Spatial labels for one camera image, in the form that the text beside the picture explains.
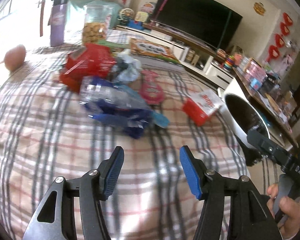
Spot red white 1928 box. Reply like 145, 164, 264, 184
182, 89, 223, 126

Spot blue plastic snack bag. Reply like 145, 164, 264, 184
80, 76, 152, 139

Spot pink toothbrush pack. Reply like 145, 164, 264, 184
139, 70, 165, 105

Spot white paper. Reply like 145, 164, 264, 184
111, 49, 142, 85

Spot blue brush blister pack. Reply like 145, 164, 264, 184
119, 84, 170, 128

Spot black white trash bin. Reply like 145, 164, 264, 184
219, 93, 270, 149

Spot person's right hand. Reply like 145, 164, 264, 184
267, 183, 300, 239

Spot brown marble coffee table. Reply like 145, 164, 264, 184
233, 68, 298, 149

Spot plaid checkered blanket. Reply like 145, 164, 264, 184
0, 34, 249, 239

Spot pink storage box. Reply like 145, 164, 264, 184
244, 58, 267, 91

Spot white tv cabinet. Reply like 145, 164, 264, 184
116, 24, 234, 90

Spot right red heart decoration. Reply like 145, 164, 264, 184
266, 12, 294, 63

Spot orange children's book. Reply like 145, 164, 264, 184
129, 38, 180, 64

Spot green snack box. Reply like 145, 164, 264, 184
96, 40, 130, 49

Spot red apple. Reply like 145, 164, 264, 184
4, 45, 26, 72

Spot clear cookie jar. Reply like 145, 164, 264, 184
82, 4, 113, 44

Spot teal covered armchair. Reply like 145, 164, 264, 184
65, 0, 123, 31

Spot ferris wheel toy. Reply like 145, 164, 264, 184
117, 8, 134, 22

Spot black flat television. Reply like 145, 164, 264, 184
151, 0, 242, 50

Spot purple thermos bottle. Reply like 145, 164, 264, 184
50, 0, 69, 47

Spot rainbow stacking ring toy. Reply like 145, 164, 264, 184
223, 55, 237, 72

